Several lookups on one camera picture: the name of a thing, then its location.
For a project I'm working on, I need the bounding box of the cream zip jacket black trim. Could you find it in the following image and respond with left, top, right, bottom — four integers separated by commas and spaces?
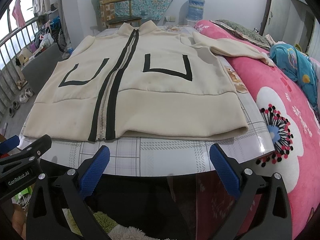
24, 21, 274, 142

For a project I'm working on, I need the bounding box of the dark shoes pair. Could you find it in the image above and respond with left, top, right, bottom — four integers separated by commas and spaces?
9, 101, 20, 118

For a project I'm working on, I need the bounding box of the white sneakers pair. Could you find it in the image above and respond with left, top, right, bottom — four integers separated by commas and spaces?
19, 88, 34, 103

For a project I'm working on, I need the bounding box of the dark grey board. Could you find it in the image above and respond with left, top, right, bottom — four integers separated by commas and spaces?
22, 43, 63, 93

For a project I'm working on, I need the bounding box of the metal balcony railing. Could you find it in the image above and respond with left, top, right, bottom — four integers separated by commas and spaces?
1, 17, 39, 117

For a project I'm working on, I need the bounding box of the pink floral blanket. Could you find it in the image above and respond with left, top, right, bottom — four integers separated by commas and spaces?
194, 19, 320, 240

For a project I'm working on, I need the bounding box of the pink hanging garment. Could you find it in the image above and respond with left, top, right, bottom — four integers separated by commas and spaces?
12, 0, 25, 28

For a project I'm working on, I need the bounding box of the white hanging garment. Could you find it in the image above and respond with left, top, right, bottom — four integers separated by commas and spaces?
33, 0, 51, 15

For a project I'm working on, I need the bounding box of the blue patterned quilt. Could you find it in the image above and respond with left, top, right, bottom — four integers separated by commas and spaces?
269, 43, 318, 111

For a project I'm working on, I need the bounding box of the wooden chair black seat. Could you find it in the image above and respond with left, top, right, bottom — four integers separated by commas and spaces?
105, 0, 142, 29

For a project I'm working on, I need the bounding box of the grey patterned pillow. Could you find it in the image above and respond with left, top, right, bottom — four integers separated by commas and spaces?
211, 20, 271, 51

